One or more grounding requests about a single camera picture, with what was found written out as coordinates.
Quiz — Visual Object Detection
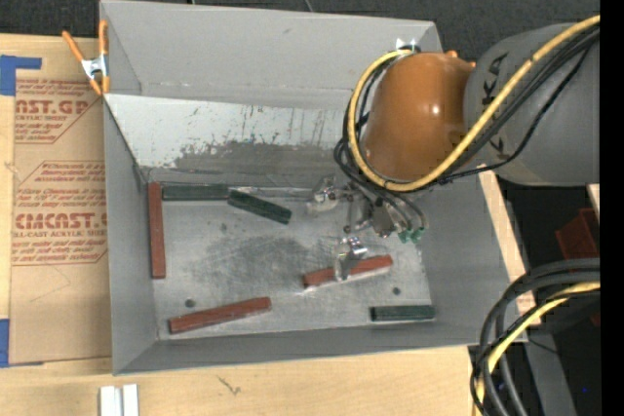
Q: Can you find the dark green flat block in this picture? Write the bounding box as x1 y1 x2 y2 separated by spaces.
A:
226 189 293 226
369 304 437 322
161 183 231 203

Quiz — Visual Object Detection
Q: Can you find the grey metal bin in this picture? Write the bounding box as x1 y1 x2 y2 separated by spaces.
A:
98 0 530 376

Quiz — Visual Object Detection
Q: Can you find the brown cardboard board red print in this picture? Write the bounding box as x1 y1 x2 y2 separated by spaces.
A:
0 32 114 367

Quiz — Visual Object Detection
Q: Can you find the red-brown flat block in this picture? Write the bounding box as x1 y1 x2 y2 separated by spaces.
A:
301 254 395 290
147 181 168 280
168 296 273 335

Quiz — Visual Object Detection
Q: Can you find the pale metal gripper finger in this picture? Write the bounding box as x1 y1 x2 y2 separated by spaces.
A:
305 177 343 216
333 235 370 282

